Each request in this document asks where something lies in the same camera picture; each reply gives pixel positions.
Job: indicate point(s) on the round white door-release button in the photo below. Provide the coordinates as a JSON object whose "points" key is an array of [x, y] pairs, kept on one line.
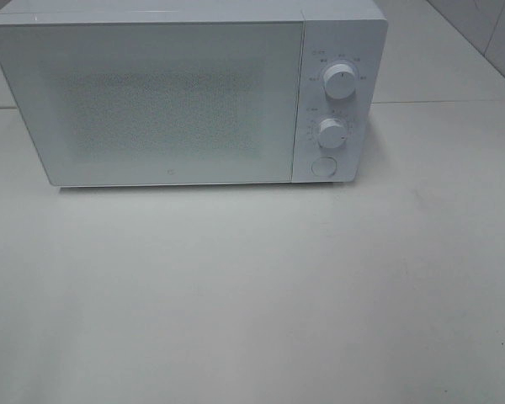
{"points": [[324, 167]]}

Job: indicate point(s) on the white microwave knob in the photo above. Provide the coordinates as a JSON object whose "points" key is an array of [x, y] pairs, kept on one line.
{"points": [[332, 133], [339, 80]]}

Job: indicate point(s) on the white microwave oven body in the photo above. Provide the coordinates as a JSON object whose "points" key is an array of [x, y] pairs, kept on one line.
{"points": [[332, 31]]}

